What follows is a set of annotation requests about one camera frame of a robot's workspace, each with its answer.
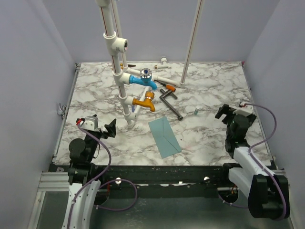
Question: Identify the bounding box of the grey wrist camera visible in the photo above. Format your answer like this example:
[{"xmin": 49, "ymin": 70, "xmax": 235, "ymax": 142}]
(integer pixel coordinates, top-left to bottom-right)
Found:
[
  {"xmin": 80, "ymin": 114, "xmax": 101, "ymax": 132},
  {"xmin": 233, "ymin": 102, "xmax": 254, "ymax": 117}
]

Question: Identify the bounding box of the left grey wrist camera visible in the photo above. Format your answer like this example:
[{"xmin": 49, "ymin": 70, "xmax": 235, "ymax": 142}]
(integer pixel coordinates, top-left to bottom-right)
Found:
[{"xmin": 80, "ymin": 114, "xmax": 101, "ymax": 132}]

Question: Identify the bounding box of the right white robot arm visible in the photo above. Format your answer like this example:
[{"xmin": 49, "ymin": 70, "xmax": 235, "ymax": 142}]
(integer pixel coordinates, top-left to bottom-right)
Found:
[{"xmin": 215, "ymin": 103, "xmax": 290, "ymax": 220}]

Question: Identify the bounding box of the orange handled screwdriver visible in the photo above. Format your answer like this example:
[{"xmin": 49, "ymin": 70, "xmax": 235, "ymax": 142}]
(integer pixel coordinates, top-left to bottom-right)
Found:
[{"xmin": 155, "ymin": 80, "xmax": 176, "ymax": 92}]

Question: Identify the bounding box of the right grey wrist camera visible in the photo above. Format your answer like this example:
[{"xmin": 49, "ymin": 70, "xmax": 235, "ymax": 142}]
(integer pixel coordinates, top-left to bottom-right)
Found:
[{"xmin": 233, "ymin": 102, "xmax": 254, "ymax": 117}]

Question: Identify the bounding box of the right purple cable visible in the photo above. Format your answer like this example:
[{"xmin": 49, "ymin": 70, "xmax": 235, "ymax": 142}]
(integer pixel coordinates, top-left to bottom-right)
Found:
[{"xmin": 218, "ymin": 103, "xmax": 287, "ymax": 220}]

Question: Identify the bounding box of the white pipe elbow fitting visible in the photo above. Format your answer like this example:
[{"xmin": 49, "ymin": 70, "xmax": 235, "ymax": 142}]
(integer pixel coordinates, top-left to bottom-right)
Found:
[{"xmin": 154, "ymin": 57, "xmax": 171, "ymax": 70}]

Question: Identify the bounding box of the orange plastic faucet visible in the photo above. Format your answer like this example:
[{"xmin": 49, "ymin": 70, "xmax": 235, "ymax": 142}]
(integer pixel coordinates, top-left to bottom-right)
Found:
[{"xmin": 132, "ymin": 91, "xmax": 155, "ymax": 112}]

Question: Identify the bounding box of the purple cable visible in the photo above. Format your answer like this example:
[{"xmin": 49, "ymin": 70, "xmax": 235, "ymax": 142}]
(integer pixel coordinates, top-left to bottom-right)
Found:
[
  {"xmin": 66, "ymin": 121, "xmax": 138, "ymax": 229},
  {"xmin": 218, "ymin": 103, "xmax": 287, "ymax": 220}
]

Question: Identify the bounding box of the grey metal rod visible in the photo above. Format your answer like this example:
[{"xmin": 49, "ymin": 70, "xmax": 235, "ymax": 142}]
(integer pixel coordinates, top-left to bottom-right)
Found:
[{"xmin": 159, "ymin": 89, "xmax": 183, "ymax": 121}]

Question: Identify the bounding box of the black metal base rail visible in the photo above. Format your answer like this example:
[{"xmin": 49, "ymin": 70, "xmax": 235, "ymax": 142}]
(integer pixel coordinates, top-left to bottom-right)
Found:
[{"xmin": 96, "ymin": 163, "xmax": 240, "ymax": 200}]

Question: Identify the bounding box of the green white glue stick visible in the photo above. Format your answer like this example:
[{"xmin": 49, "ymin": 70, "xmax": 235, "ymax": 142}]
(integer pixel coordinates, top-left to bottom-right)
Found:
[{"xmin": 194, "ymin": 106, "xmax": 200, "ymax": 115}]

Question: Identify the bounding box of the white pvc pipe frame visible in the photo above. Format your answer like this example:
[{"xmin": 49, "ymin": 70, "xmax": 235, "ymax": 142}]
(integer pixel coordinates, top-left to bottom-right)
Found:
[{"xmin": 96, "ymin": 0, "xmax": 204, "ymax": 128}]

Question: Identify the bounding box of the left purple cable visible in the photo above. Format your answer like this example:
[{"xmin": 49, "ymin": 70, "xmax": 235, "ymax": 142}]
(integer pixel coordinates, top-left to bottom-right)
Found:
[{"xmin": 66, "ymin": 121, "xmax": 138, "ymax": 229}]

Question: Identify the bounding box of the blue plastic faucet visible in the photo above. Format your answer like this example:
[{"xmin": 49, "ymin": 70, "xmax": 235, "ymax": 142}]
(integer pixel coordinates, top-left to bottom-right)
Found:
[{"xmin": 129, "ymin": 68, "xmax": 157, "ymax": 90}]

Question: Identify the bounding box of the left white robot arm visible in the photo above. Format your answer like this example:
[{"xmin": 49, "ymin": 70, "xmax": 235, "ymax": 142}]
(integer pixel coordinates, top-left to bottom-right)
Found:
[{"xmin": 62, "ymin": 115, "xmax": 116, "ymax": 229}]

